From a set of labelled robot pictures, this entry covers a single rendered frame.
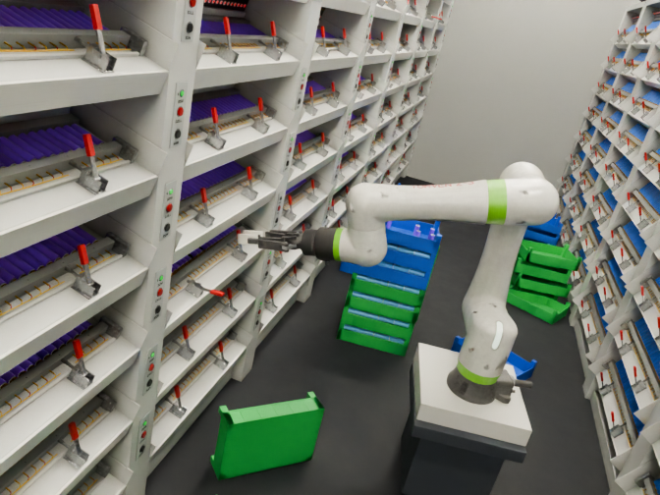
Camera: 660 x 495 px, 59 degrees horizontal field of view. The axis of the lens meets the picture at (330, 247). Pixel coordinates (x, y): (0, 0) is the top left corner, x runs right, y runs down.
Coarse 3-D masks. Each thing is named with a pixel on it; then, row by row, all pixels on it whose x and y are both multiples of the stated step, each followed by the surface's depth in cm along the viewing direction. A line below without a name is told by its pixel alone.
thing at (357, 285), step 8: (352, 280) 237; (360, 280) 237; (352, 288) 239; (360, 288) 238; (368, 288) 238; (376, 288) 237; (384, 288) 237; (392, 288) 236; (376, 296) 238; (384, 296) 238; (392, 296) 237; (400, 296) 237; (408, 296) 236; (416, 296) 236; (416, 304) 237
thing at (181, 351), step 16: (224, 288) 186; (240, 288) 193; (256, 288) 193; (208, 304) 175; (224, 304) 180; (240, 304) 187; (192, 320) 166; (208, 320) 172; (224, 320) 177; (176, 336) 157; (192, 336) 163; (208, 336) 167; (176, 352) 155; (192, 352) 156; (160, 368) 148; (176, 368) 151; (160, 384) 138
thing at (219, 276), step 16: (240, 224) 187; (256, 224) 186; (256, 256) 184; (192, 272) 156; (208, 272) 159; (224, 272) 163; (240, 272) 174; (176, 288) 147; (208, 288) 153; (176, 304) 141; (192, 304) 145; (176, 320) 138
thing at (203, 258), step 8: (224, 240) 172; (232, 240) 176; (216, 248) 166; (200, 256) 159; (208, 256) 161; (192, 264) 154; (200, 264) 158; (184, 272) 150; (200, 272) 156; (176, 280) 145
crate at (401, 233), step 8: (392, 224) 247; (400, 224) 247; (408, 224) 246; (416, 224) 245; (424, 224) 245; (432, 224) 245; (392, 232) 228; (400, 232) 227; (408, 232) 245; (424, 232) 246; (392, 240) 229; (400, 240) 228; (408, 240) 228; (416, 240) 227; (424, 240) 227; (440, 240) 226; (416, 248) 229; (424, 248) 228; (432, 248) 228
